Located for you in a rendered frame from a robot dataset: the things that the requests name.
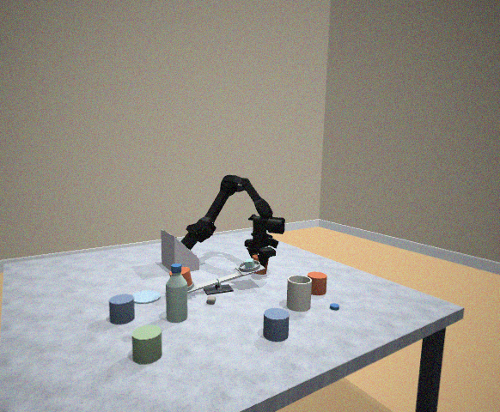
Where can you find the grey balance beam with round pans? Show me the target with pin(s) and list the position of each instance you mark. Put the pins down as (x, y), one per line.
(218, 288)

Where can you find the pale blue round dish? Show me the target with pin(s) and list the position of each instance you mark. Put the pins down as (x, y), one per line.
(146, 296)

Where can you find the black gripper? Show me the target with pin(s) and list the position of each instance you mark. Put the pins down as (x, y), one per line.
(256, 246)

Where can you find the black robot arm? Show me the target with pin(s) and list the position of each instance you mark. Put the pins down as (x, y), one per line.
(204, 228)

